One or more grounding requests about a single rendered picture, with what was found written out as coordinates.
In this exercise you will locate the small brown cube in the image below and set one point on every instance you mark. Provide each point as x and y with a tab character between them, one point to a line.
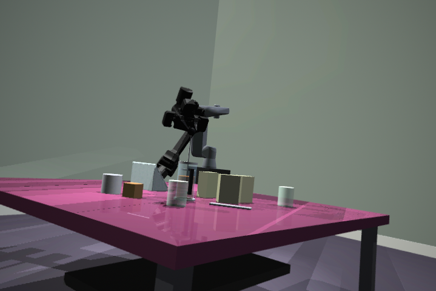
132	190

